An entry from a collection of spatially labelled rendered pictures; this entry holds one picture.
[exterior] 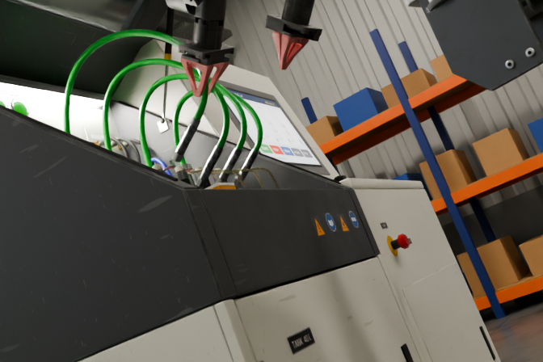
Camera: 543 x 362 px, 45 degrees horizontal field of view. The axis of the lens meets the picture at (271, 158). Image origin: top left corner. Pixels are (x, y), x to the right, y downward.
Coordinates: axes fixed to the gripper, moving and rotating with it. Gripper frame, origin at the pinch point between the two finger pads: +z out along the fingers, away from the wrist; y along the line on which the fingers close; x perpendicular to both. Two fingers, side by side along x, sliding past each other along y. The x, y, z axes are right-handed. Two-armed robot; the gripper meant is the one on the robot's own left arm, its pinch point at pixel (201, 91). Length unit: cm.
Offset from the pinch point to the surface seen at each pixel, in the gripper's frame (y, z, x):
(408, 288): -33, 42, 41
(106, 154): 36.8, 0.9, 11.1
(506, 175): -493, 160, -16
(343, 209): -17.4, 21.6, 27.4
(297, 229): 8.6, 15.8, 30.1
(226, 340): 41, 17, 38
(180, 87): -31.5, 11.9, -30.2
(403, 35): -656, 85, -197
